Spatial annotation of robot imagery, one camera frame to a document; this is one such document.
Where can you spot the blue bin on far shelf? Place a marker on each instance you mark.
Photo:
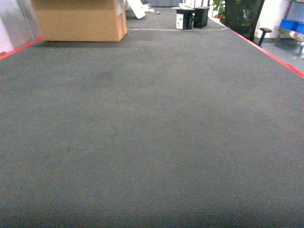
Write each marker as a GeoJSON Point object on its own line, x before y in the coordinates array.
{"type": "Point", "coordinates": [292, 25]}

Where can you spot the black white box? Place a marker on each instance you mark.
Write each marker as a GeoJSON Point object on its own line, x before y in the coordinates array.
{"type": "Point", "coordinates": [184, 19]}

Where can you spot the large cardboard box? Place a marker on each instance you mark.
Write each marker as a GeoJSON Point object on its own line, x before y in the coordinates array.
{"type": "Point", "coordinates": [81, 20]}

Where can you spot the white foam board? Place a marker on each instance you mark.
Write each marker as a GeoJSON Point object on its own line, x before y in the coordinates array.
{"type": "Point", "coordinates": [136, 7]}

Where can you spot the black box behind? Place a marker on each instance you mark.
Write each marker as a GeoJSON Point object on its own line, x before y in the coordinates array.
{"type": "Point", "coordinates": [201, 17]}

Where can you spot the green potted plant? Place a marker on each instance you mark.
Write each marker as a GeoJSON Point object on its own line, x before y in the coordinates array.
{"type": "Point", "coordinates": [218, 10]}

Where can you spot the black office chair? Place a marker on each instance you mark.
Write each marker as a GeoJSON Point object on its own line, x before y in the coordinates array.
{"type": "Point", "coordinates": [242, 16]}

